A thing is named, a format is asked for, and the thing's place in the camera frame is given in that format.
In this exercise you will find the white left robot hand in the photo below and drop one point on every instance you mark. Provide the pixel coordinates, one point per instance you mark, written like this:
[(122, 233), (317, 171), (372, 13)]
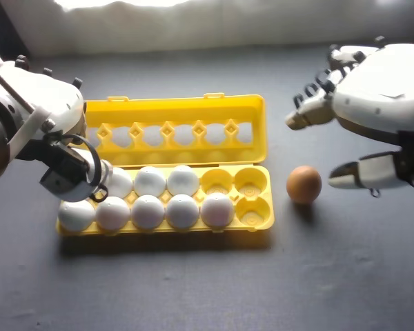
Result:
[(51, 93)]

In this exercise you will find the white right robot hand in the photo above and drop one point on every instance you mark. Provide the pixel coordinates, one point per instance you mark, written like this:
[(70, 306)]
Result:
[(379, 100)]

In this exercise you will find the brown toy egg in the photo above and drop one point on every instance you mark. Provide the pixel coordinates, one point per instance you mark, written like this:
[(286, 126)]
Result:
[(303, 184)]

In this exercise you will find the yellow plastic egg carton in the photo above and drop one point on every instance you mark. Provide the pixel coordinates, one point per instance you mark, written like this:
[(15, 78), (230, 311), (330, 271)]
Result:
[(176, 107)]

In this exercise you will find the white fabric sheet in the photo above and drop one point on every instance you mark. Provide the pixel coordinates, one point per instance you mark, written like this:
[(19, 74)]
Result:
[(210, 24)]

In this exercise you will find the grey table cloth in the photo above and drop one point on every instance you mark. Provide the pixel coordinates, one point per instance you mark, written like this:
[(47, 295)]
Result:
[(193, 282)]

